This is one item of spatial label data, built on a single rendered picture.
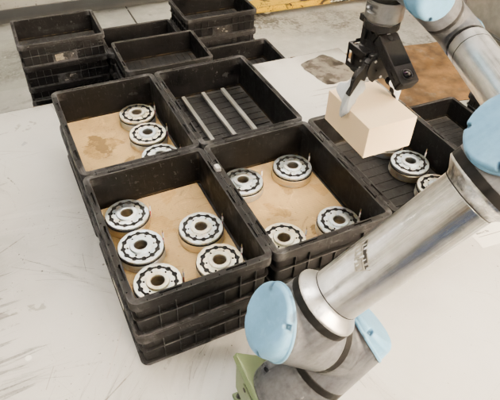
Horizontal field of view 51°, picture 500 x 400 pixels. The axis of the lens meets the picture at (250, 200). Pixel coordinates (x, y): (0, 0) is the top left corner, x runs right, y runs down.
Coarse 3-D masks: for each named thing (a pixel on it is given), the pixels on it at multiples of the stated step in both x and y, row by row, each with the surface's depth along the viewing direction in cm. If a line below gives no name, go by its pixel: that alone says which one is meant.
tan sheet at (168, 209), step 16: (176, 192) 133; (192, 192) 133; (160, 208) 129; (176, 208) 129; (192, 208) 129; (208, 208) 129; (160, 224) 125; (176, 224) 125; (176, 240) 121; (224, 240) 122; (176, 256) 118; (192, 256) 118; (128, 272) 114; (192, 272) 114
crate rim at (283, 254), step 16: (272, 128) 138; (288, 128) 139; (208, 144) 132; (224, 144) 132; (336, 160) 130; (224, 176) 123; (352, 176) 124; (368, 192) 120; (384, 208) 117; (256, 224) 112; (352, 224) 113; (368, 224) 113; (304, 240) 109; (320, 240) 109; (336, 240) 111; (272, 256) 107; (288, 256) 107
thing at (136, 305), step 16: (160, 160) 127; (208, 160) 127; (96, 176) 122; (224, 192) 120; (96, 208) 114; (240, 208) 115; (112, 240) 107; (256, 240) 108; (112, 256) 104; (224, 272) 102; (240, 272) 104; (128, 288) 98; (176, 288) 99; (192, 288) 100; (128, 304) 97; (144, 304) 97; (160, 304) 99
